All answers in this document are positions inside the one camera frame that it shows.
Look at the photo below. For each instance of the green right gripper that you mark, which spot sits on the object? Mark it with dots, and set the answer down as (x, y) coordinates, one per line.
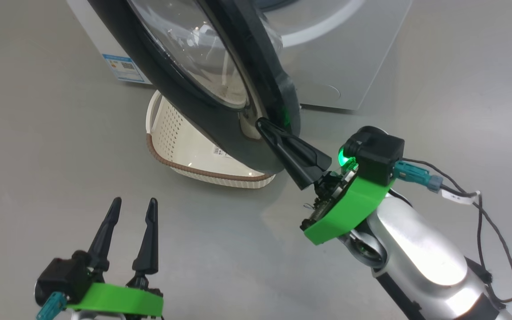
(345, 209)

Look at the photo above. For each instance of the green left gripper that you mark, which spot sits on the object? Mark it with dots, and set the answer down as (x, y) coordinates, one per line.
(118, 300)

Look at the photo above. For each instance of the washing machine door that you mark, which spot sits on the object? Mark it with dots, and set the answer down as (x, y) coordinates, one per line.
(211, 120)

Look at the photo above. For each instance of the white front-load washing machine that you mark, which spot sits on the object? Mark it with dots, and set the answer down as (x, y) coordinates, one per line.
(349, 53)

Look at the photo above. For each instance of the cream perforated brown-rimmed laundry basket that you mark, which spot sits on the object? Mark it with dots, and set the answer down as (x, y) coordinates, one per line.
(185, 151)

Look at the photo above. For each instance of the blue energy label sticker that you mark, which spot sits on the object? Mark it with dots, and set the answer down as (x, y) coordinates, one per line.
(125, 69)

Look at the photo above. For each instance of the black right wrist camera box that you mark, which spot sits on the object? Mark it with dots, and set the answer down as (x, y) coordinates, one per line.
(376, 153)

